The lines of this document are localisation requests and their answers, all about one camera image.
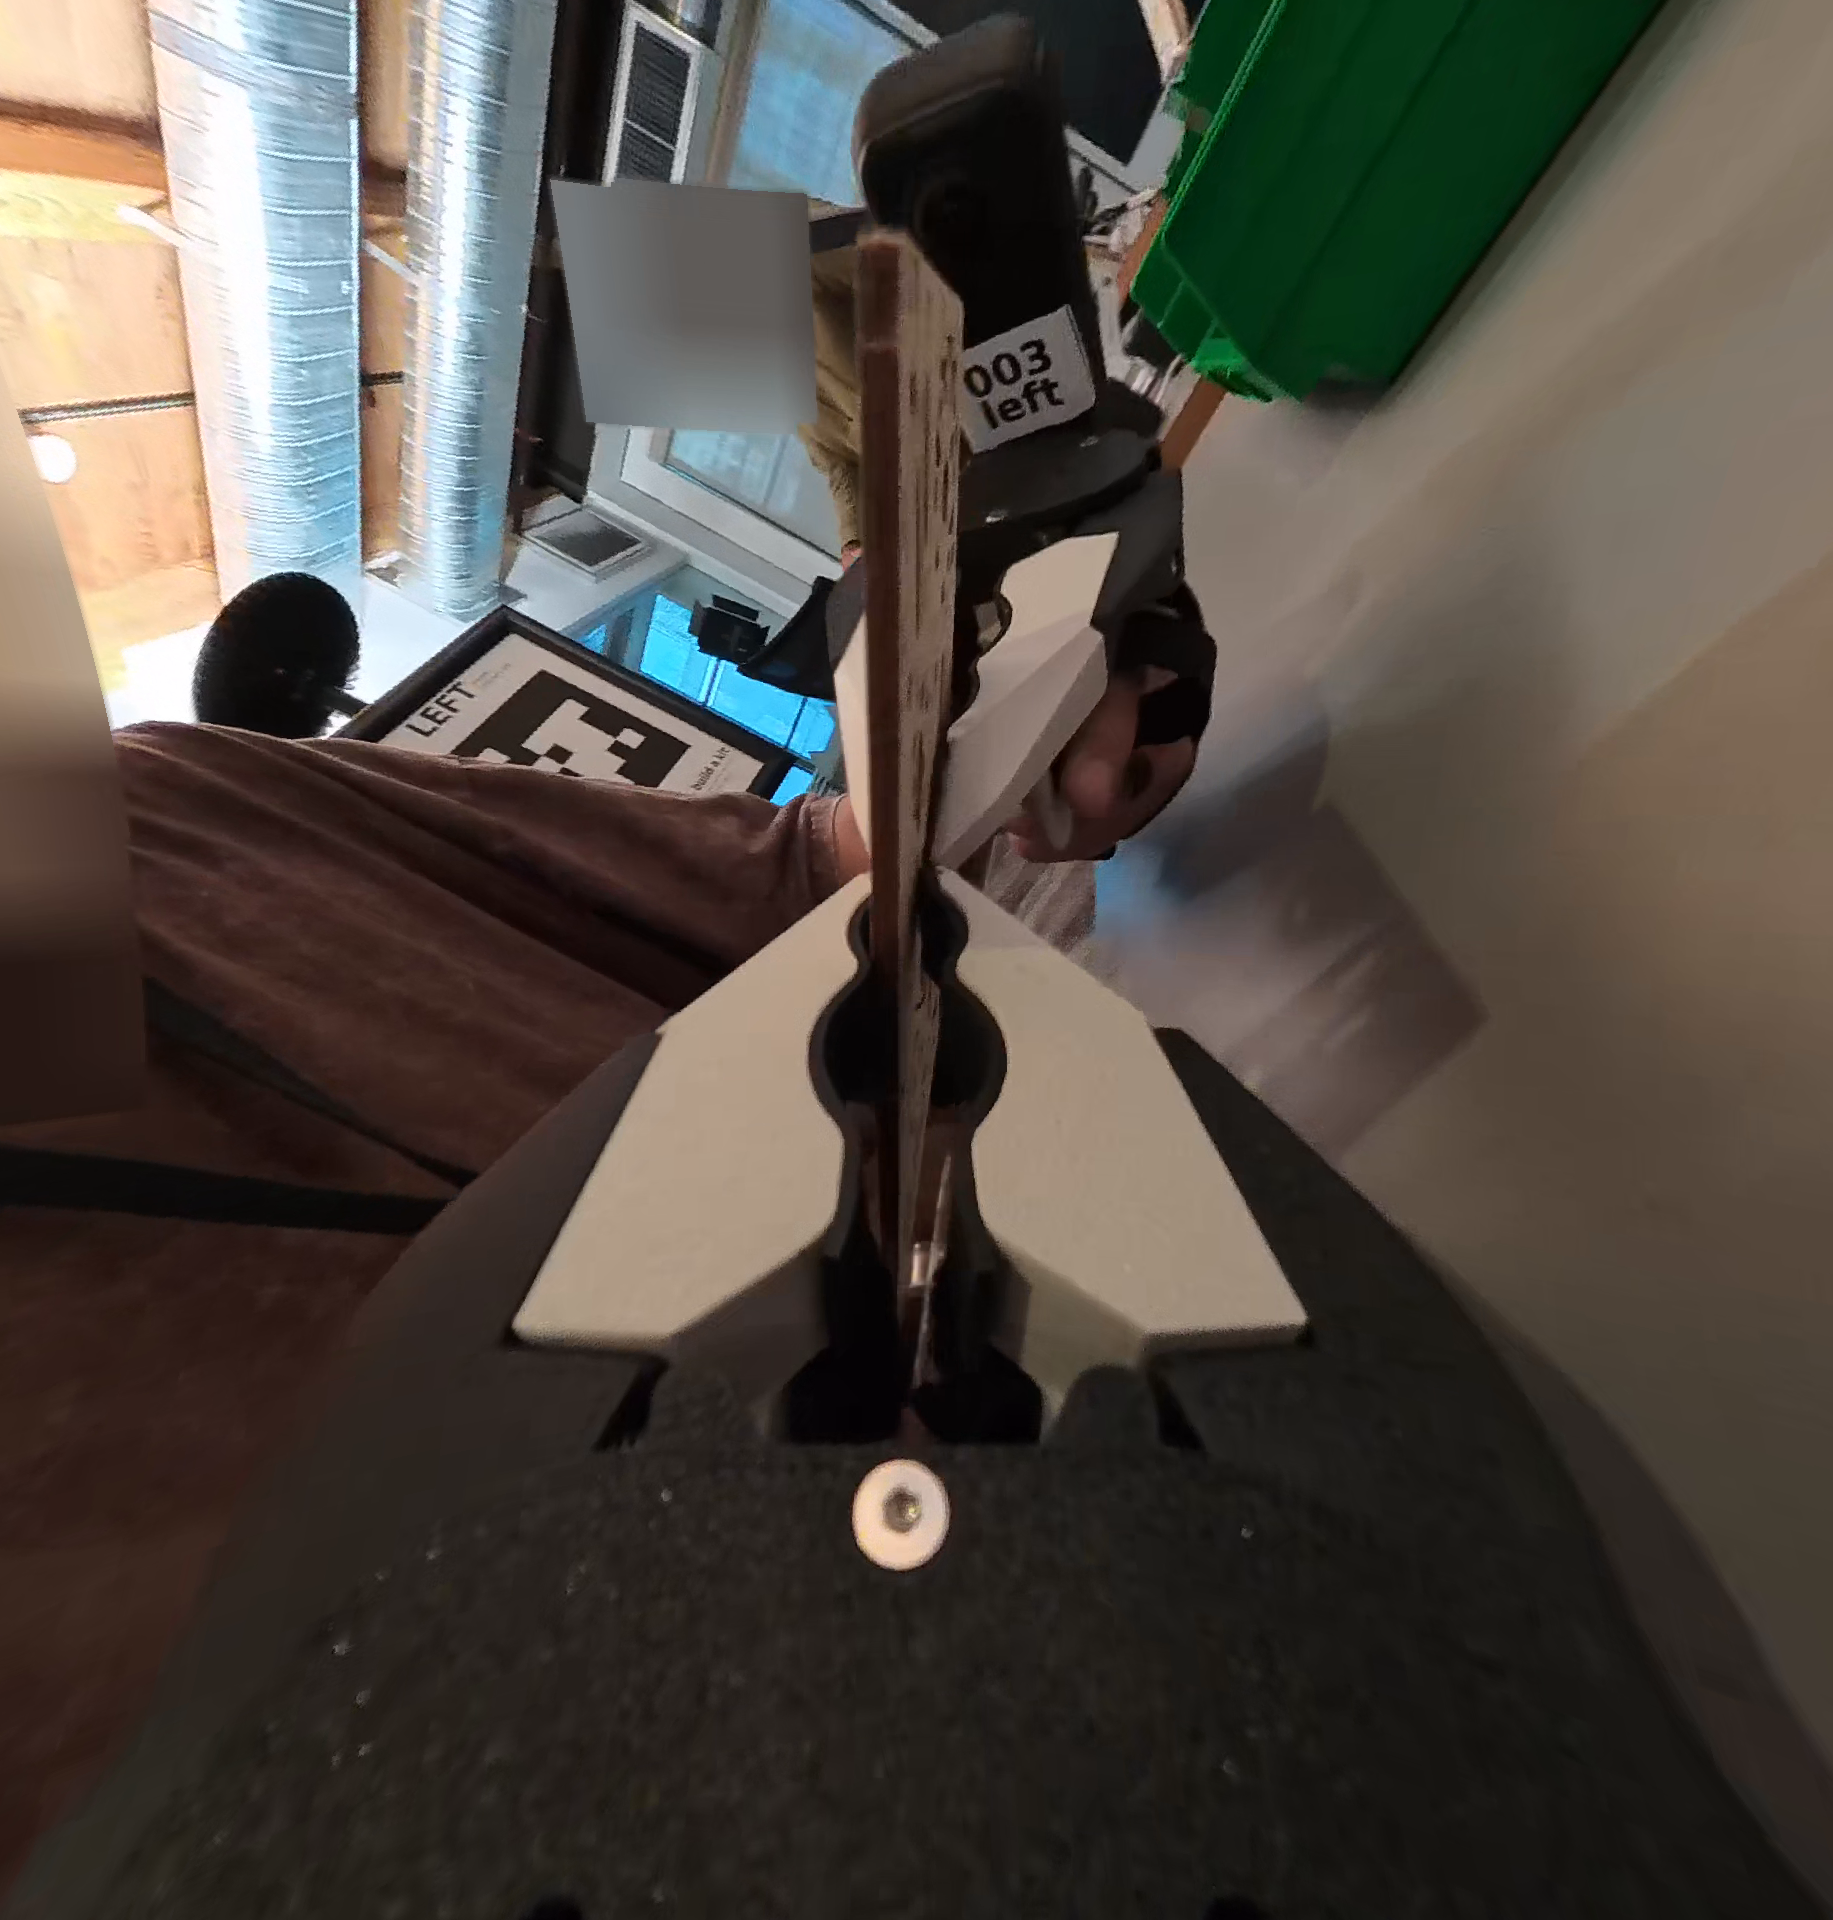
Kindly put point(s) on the green plastic bins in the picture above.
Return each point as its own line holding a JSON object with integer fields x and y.
{"x": 1350, "y": 196}

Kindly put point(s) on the white wall vent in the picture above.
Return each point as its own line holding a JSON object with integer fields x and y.
{"x": 654, "y": 105}

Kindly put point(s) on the framed black white marker sign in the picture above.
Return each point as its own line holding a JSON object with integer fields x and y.
{"x": 556, "y": 736}

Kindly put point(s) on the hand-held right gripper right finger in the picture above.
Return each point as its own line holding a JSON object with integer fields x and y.
{"x": 1126, "y": 1185}

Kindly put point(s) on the black round stool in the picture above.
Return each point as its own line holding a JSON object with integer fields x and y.
{"x": 278, "y": 645}

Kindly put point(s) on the person's left forearm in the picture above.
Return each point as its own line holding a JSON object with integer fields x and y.
{"x": 406, "y": 900}

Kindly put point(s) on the silver spiral air duct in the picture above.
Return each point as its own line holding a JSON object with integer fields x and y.
{"x": 256, "y": 300}
{"x": 475, "y": 300}

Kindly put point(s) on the laser-cut wooden model sheet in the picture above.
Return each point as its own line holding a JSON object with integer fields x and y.
{"x": 910, "y": 676}

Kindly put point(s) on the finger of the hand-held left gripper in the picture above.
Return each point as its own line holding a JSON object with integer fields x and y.
{"x": 1044, "y": 676}
{"x": 854, "y": 691}

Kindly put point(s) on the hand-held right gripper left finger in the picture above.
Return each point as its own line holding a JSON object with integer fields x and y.
{"x": 676, "y": 1185}

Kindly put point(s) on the person's left hand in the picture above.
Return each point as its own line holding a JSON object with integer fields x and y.
{"x": 1096, "y": 796}

